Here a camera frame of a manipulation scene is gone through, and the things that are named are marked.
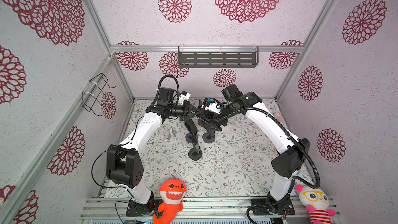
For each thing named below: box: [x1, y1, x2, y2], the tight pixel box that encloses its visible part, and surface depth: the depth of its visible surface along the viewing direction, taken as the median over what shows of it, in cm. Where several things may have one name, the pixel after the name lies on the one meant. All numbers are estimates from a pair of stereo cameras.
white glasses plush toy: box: [295, 185, 336, 224], surface depth 71 cm
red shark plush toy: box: [152, 175, 188, 224], surface depth 71 cm
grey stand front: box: [188, 147, 203, 161], surface depth 92 cm
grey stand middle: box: [202, 128, 216, 144], surface depth 99 cm
